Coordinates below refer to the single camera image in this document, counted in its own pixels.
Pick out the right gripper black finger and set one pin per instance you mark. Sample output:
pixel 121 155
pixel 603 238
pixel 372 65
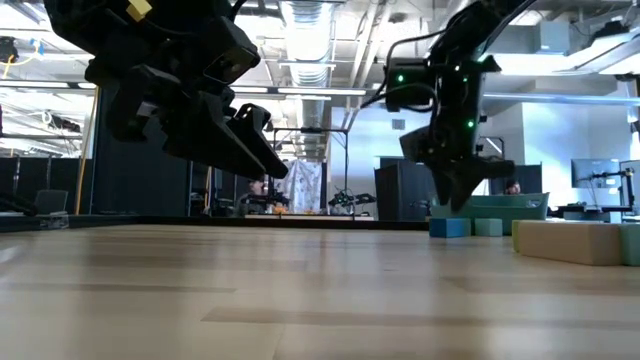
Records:
pixel 495 169
pixel 455 190

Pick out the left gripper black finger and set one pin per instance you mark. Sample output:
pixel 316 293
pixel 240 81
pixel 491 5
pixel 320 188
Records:
pixel 210 135
pixel 262 135

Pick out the blue wooden block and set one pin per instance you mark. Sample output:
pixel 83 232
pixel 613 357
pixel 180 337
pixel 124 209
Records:
pixel 450 228

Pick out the small teal cube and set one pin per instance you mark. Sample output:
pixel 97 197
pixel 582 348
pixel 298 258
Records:
pixel 631 244
pixel 488 227

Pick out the long green wooden block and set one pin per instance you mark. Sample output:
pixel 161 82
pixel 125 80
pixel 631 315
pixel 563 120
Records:
pixel 514 235

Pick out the tan wooden block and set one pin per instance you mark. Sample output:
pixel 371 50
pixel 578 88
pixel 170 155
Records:
pixel 567 244

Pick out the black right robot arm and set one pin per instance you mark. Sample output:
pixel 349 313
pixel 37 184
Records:
pixel 465 40

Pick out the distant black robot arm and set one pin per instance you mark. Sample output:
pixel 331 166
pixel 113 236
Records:
pixel 350 199

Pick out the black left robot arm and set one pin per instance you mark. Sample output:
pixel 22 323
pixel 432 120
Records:
pixel 75 15

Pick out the black curtain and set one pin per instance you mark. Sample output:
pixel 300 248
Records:
pixel 227 197
pixel 530 179

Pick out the green plastic bin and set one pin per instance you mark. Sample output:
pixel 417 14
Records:
pixel 520 207

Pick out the black room divider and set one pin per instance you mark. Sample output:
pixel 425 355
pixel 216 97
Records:
pixel 400 190

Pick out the patterned white cloth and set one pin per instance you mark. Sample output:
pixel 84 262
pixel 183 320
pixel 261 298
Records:
pixel 305 185

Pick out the long ceiling light strip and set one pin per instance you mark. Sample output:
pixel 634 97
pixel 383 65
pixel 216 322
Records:
pixel 320 91

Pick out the large black partition panel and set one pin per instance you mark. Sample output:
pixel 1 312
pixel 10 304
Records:
pixel 140 190

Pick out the dark office desk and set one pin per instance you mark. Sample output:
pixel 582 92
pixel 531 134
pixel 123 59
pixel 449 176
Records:
pixel 585 208

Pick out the grey computer monitor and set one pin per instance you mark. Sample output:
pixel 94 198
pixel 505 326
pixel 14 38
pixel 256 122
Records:
pixel 595 172

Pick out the distant wooden table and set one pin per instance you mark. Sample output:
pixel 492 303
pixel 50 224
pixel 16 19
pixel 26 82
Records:
pixel 345 217

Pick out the grey ceiling air unit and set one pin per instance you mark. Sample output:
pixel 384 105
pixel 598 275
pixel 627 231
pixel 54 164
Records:
pixel 540 37

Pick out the clear plastic piece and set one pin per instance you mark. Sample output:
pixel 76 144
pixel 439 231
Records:
pixel 54 221

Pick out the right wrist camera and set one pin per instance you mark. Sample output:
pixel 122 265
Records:
pixel 417 145

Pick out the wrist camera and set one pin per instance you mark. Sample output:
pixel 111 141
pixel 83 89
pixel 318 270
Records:
pixel 417 145
pixel 232 55

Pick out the distant black metal frame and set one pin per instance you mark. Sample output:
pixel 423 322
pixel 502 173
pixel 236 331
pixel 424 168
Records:
pixel 325 130

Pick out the square wall vent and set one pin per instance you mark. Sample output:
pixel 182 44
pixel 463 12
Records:
pixel 398 124

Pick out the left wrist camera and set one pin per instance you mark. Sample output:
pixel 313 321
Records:
pixel 232 55

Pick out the ribbed silver ceiling duct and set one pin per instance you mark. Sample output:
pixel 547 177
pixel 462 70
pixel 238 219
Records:
pixel 307 40

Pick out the black curtain wall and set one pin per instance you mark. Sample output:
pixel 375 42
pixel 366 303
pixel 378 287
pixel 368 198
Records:
pixel 25 175

